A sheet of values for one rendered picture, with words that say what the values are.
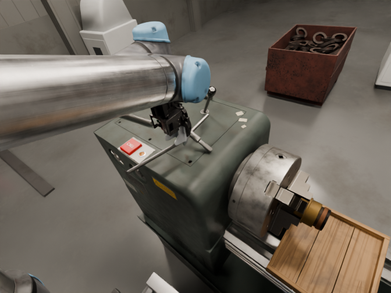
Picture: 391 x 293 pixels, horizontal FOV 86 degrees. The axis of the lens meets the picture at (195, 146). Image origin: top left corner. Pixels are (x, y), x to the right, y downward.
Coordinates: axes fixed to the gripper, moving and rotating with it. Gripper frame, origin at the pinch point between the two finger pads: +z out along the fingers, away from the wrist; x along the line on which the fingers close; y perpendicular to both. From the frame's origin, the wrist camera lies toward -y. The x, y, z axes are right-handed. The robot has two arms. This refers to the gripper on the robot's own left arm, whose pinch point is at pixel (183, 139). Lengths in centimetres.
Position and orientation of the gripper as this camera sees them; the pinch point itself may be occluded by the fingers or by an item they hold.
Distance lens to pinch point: 70.6
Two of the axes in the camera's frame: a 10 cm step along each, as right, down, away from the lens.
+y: -6.4, 5.9, -4.9
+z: 1.4, 7.1, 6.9
